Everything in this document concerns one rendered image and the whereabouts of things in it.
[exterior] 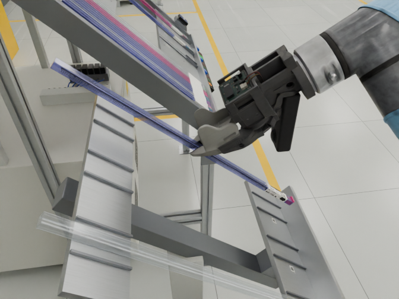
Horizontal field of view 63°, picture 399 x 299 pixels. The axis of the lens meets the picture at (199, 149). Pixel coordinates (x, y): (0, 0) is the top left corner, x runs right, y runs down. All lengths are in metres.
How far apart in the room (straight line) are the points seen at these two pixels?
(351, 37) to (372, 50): 0.03
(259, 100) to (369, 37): 0.16
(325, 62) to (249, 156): 1.54
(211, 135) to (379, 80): 0.24
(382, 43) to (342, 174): 1.57
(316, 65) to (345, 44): 0.04
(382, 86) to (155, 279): 1.22
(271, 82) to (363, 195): 1.52
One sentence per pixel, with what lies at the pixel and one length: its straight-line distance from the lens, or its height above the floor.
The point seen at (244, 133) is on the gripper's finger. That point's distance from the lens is 0.50.
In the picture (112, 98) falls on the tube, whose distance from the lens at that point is 0.48.
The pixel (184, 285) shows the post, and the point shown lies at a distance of 0.65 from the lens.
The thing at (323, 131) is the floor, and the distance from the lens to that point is 2.30.
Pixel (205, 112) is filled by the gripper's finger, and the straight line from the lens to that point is 0.53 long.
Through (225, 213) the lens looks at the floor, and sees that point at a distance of 1.68.
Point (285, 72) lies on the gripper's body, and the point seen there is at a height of 1.10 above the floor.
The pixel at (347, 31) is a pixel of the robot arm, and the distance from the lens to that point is 0.50.
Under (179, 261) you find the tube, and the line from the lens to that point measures 0.42.
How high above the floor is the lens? 1.32
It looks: 41 degrees down
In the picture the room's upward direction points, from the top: straight up
